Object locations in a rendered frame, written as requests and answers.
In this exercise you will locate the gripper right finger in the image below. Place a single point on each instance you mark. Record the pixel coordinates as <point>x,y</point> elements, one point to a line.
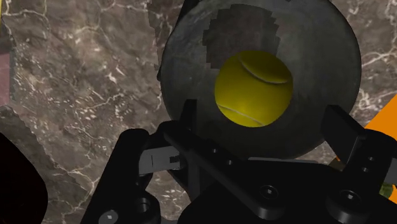
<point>369,186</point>

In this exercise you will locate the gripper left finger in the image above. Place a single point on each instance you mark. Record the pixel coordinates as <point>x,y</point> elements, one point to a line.
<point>131,173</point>

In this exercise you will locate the orange flat object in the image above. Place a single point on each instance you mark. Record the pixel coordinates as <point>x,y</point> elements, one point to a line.
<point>386,119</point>

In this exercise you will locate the black rounded object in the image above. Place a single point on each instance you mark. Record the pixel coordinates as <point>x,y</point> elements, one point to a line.
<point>18,186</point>

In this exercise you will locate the dark grey bowl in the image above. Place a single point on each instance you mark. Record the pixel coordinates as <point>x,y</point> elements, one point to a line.
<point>322,62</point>

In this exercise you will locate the yellow tennis ball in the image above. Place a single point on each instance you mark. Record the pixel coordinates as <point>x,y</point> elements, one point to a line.
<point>248,93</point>

